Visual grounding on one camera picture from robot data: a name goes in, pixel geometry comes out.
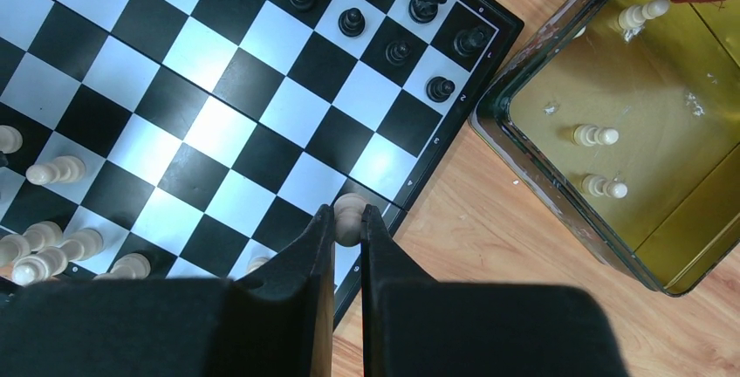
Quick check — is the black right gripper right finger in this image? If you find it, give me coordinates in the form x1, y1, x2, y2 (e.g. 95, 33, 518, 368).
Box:
360, 205, 627, 376

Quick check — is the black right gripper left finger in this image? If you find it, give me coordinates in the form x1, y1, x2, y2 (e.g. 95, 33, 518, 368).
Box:
1, 205, 334, 376

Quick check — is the black white chess board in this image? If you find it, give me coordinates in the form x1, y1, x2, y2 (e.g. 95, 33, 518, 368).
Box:
0, 0, 525, 329

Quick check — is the white chess piece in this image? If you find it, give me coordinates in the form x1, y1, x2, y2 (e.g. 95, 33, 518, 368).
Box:
11, 229, 104, 285

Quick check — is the yellow metal tin box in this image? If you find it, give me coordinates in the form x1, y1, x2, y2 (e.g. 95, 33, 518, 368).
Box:
471, 0, 739, 297

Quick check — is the black chess pawn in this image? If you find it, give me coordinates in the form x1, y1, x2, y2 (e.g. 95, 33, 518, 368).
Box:
425, 76, 456, 103

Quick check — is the white chess pawn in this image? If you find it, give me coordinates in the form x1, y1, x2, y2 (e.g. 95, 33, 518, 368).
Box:
25, 155, 86, 185

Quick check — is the black chess piece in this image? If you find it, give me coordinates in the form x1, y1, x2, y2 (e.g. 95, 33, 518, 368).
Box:
408, 0, 448, 24

